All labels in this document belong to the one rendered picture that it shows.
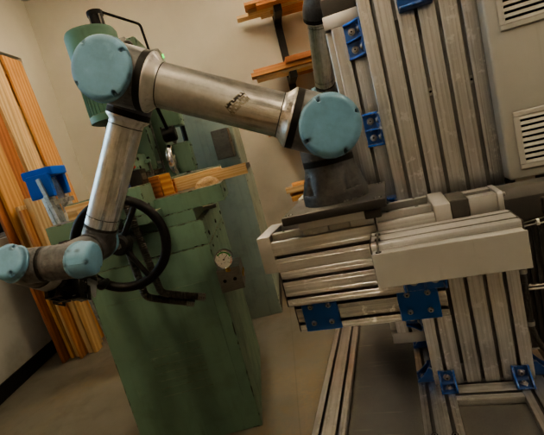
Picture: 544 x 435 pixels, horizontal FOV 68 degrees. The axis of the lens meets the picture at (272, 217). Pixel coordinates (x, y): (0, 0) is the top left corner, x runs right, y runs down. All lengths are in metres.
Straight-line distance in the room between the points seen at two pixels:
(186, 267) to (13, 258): 0.63
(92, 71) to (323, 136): 0.42
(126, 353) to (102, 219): 0.70
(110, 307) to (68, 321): 1.36
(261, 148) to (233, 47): 0.91
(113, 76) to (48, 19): 3.59
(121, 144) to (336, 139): 0.48
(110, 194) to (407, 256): 0.65
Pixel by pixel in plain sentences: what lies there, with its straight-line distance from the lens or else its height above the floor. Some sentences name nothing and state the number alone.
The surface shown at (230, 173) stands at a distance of 1.51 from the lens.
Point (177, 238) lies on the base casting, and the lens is 1.40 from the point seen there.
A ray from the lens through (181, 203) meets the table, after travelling 1.38.
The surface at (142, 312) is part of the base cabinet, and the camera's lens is 1.50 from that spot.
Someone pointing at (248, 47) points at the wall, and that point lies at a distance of 3.86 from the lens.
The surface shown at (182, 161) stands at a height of 1.00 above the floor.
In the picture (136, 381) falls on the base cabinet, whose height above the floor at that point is 0.29.
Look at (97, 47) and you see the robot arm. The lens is 0.82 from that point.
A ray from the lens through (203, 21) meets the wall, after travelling 3.95.
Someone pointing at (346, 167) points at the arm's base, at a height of 0.89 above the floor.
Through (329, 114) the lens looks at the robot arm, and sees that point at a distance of 0.74.
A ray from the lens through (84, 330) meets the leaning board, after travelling 2.92.
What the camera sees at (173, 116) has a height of 1.18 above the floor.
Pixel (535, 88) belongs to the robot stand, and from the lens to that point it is 1.06.
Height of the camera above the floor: 0.97
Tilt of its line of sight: 10 degrees down
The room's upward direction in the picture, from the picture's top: 15 degrees counter-clockwise
